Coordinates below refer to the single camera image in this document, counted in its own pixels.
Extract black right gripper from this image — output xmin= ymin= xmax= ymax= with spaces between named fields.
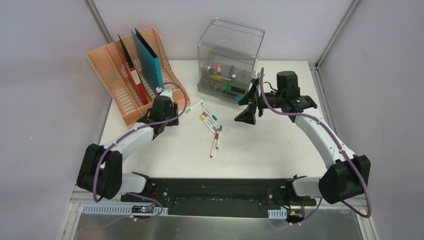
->
xmin=234 ymin=83 xmax=285 ymax=125

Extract black highlighter green cap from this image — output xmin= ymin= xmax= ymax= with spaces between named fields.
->
xmin=224 ymin=85 xmax=246 ymax=94

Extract dark blue small bottle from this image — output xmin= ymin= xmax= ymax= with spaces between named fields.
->
xmin=228 ymin=65 xmax=235 ymax=79

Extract teal folder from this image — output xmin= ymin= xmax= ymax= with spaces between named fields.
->
xmin=131 ymin=28 xmax=163 ymax=95

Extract red folder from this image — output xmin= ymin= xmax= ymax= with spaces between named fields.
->
xmin=118 ymin=35 xmax=149 ymax=106

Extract red orange small bottle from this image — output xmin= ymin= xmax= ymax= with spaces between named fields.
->
xmin=212 ymin=63 xmax=223 ymax=70

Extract blue white small bottle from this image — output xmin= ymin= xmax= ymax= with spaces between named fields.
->
xmin=207 ymin=66 xmax=215 ymax=74

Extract smoked clear drawer box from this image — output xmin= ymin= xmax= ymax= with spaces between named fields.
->
xmin=197 ymin=18 xmax=265 ymax=103

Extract black highlighter blue cap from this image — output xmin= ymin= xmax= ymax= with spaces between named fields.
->
xmin=222 ymin=91 xmax=243 ymax=102

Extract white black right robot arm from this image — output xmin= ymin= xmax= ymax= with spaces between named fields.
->
xmin=234 ymin=71 xmax=371 ymax=205

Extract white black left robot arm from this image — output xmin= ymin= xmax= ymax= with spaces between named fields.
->
xmin=76 ymin=96 xmax=179 ymax=203

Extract white marker green caps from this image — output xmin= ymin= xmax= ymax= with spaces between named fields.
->
xmin=185 ymin=99 xmax=204 ymax=114

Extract white marker green cap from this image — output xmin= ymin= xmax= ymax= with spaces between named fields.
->
xmin=215 ymin=125 xmax=223 ymax=150

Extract white marker yellow caps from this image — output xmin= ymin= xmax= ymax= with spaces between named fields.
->
xmin=199 ymin=115 xmax=216 ymax=134

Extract white marker purple cap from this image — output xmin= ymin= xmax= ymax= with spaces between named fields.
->
xmin=202 ymin=112 xmax=219 ymax=131

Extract white marker brown cap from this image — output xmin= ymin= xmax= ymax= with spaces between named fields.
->
xmin=209 ymin=133 xmax=219 ymax=158

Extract peach plastic file organizer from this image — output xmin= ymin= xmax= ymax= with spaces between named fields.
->
xmin=86 ymin=27 xmax=191 ymax=128

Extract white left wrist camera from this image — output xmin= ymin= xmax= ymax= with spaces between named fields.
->
xmin=156 ymin=87 xmax=173 ymax=99

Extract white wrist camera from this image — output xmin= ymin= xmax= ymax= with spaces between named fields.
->
xmin=251 ymin=70 xmax=261 ymax=81
xmin=156 ymin=87 xmax=173 ymax=99

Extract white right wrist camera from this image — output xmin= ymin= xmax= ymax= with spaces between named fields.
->
xmin=251 ymin=70 xmax=261 ymax=81

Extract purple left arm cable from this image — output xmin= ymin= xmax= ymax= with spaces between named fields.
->
xmin=81 ymin=82 xmax=189 ymax=231

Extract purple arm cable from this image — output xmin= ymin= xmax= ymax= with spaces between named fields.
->
xmin=81 ymin=82 xmax=189 ymax=231
xmin=259 ymin=67 xmax=373 ymax=229

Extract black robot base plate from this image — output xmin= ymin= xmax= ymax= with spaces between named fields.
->
xmin=140 ymin=178 xmax=317 ymax=218

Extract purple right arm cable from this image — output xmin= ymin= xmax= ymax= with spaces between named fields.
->
xmin=259 ymin=67 xmax=373 ymax=229

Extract aluminium frame rail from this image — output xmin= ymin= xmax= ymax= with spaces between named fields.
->
xmin=348 ymin=198 xmax=380 ymax=240

